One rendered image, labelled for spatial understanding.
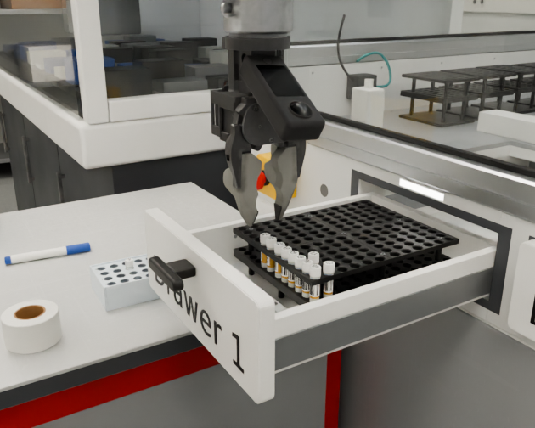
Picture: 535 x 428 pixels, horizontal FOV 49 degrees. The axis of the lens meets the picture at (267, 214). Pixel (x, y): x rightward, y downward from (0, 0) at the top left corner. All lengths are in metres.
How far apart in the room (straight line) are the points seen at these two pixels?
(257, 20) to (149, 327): 0.43
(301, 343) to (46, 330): 0.35
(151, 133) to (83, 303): 0.65
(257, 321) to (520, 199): 0.35
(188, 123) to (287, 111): 0.92
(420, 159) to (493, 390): 0.31
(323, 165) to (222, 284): 0.45
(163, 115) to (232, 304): 0.94
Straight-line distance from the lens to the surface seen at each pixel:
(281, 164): 0.68
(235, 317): 0.58
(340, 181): 0.95
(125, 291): 0.88
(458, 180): 0.78
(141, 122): 1.45
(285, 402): 0.99
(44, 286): 0.98
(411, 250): 0.72
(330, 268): 0.64
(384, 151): 0.86
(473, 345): 0.83
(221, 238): 0.79
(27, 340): 0.81
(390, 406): 1.01
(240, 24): 0.64
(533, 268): 0.71
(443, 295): 0.72
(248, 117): 0.64
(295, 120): 0.58
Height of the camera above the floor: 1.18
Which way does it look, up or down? 20 degrees down
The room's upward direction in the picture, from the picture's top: straight up
